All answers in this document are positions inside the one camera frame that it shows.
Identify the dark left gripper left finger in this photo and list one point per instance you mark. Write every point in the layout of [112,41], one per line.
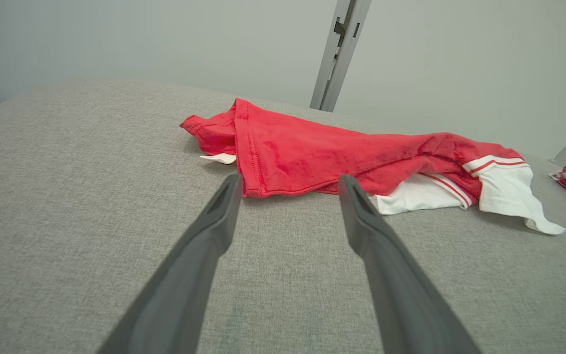
[189,275]

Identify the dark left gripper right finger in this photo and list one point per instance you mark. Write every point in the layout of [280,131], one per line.
[391,280]

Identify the grey metal partition post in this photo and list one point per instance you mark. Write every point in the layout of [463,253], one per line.
[339,54]

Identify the red Bulls basketball jersey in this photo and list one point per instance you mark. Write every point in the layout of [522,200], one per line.
[312,147]

